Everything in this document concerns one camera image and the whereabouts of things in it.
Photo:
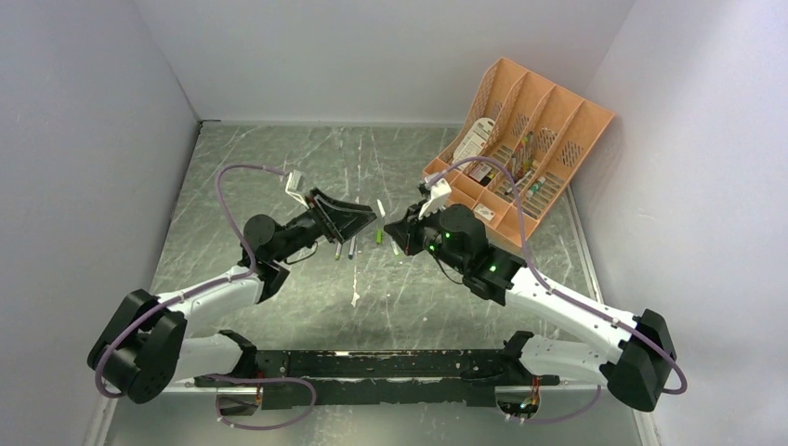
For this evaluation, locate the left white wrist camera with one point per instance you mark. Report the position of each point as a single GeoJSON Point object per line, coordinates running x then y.
{"type": "Point", "coordinates": [295, 187]}

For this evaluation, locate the white marker blue end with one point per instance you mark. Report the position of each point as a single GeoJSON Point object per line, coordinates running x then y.
{"type": "Point", "coordinates": [352, 248]}

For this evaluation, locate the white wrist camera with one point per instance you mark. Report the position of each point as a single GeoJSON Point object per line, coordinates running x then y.
{"type": "Point", "coordinates": [295, 187]}
{"type": "Point", "coordinates": [437, 192]}

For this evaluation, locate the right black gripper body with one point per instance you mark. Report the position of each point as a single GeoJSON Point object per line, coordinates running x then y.
{"type": "Point", "coordinates": [416, 236]}

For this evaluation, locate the pens in organizer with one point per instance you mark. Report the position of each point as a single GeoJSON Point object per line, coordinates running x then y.
{"type": "Point", "coordinates": [520, 163]}

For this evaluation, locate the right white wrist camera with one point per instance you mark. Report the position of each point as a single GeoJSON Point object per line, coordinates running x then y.
{"type": "Point", "coordinates": [437, 192]}

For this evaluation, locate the white marker multicolour label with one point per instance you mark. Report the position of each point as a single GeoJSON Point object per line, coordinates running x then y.
{"type": "Point", "coordinates": [384, 221]}

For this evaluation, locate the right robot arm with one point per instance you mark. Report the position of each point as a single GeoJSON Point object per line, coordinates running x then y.
{"type": "Point", "coordinates": [631, 355]}

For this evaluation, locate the orange desk file organizer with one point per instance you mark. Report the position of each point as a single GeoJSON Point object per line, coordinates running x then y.
{"type": "Point", "coordinates": [566, 128]}

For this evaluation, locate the white card package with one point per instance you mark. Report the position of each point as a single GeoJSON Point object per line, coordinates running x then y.
{"type": "Point", "coordinates": [475, 139]}

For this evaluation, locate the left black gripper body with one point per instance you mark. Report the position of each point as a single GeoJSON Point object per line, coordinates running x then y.
{"type": "Point", "coordinates": [326, 219]}

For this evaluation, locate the small white eraser box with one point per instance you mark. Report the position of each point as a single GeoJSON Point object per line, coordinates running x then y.
{"type": "Point", "coordinates": [484, 212]}

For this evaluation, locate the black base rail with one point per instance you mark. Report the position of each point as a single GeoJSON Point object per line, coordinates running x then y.
{"type": "Point", "coordinates": [330, 377]}

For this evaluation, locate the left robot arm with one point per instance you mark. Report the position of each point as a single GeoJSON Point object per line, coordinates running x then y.
{"type": "Point", "coordinates": [150, 343]}

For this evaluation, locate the aluminium frame rail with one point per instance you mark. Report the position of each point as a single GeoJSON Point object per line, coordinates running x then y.
{"type": "Point", "coordinates": [183, 386]}

